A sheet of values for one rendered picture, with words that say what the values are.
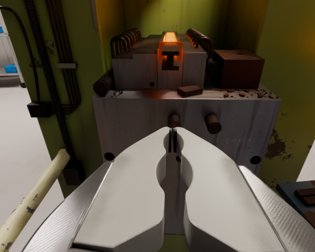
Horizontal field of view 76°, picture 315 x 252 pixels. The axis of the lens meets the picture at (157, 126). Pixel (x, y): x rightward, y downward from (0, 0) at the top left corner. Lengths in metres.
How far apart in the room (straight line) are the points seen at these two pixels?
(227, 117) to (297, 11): 0.33
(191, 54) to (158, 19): 0.49
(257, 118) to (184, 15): 0.58
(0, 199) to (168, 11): 1.52
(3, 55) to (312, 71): 4.74
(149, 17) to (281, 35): 0.50
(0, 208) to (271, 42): 1.66
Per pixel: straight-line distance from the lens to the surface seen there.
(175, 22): 0.92
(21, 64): 0.73
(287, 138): 0.79
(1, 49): 4.90
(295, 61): 0.68
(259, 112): 0.46
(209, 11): 0.93
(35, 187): 0.68
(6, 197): 1.74
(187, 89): 0.42
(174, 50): 0.35
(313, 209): 0.60
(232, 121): 0.45
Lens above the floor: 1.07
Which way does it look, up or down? 29 degrees down
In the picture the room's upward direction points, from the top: 1 degrees counter-clockwise
